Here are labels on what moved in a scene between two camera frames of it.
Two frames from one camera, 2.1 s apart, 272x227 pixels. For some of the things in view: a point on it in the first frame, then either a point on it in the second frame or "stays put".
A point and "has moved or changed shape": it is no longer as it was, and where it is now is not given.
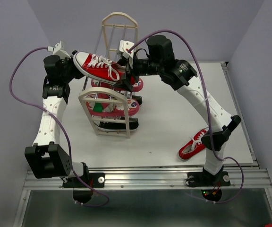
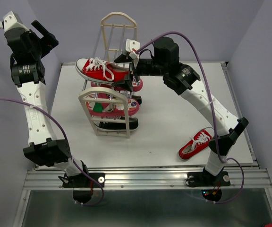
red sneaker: (194, 147) stays put
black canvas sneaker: (130, 124) stays put
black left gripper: (67, 60) to (47, 43)
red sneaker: (99, 67) has moved or changed shape
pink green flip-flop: (111, 109) stays put
